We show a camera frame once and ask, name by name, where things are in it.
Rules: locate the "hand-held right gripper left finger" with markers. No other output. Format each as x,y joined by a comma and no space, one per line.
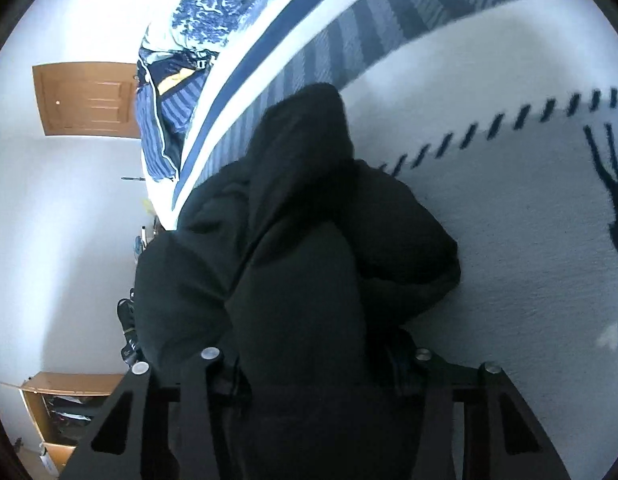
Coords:
199,400

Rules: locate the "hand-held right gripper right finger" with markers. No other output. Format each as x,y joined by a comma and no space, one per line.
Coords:
439,410

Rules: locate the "dark puffer jacket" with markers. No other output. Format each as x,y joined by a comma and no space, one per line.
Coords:
289,260

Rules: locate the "open cardboard box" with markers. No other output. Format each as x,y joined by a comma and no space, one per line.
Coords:
54,410

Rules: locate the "blue white striped blanket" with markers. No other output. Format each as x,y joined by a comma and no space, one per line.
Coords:
514,210

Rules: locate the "blue striped pillow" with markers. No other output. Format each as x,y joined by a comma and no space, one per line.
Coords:
159,130

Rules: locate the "brown wooden door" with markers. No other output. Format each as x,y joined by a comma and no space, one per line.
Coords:
79,100

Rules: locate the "blue floral print quilt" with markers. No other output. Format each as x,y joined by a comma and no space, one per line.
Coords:
204,15

